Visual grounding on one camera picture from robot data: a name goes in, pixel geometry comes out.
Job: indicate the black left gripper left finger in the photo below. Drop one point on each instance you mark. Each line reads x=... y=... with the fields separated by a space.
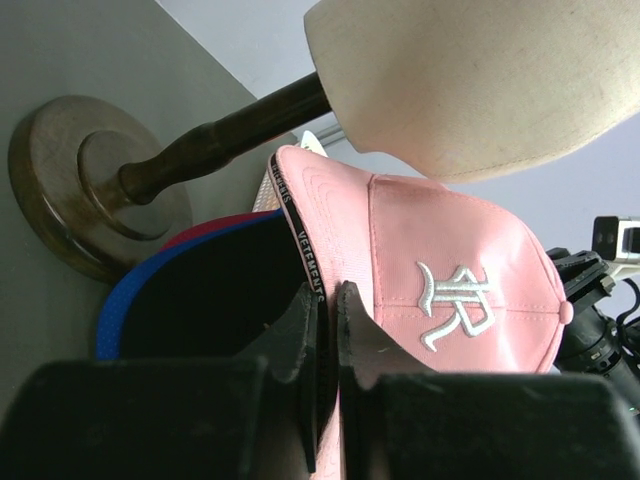
x=249 y=416

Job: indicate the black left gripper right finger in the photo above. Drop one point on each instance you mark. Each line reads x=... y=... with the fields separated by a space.
x=401 y=420

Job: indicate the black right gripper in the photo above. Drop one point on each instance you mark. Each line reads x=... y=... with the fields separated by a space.
x=589 y=345

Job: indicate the black cap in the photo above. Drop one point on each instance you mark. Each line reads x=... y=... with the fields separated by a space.
x=216 y=298

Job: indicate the light pink cap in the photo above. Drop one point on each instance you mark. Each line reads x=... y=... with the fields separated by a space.
x=461 y=284

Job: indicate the blue cap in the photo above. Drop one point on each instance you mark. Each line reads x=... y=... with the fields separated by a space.
x=113 y=314

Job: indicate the white perforated basket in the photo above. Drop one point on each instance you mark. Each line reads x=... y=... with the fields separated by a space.
x=268 y=194

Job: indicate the beige mannequin head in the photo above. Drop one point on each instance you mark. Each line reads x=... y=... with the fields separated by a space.
x=470 y=90

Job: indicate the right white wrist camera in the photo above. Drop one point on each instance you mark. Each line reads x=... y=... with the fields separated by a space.
x=616 y=240

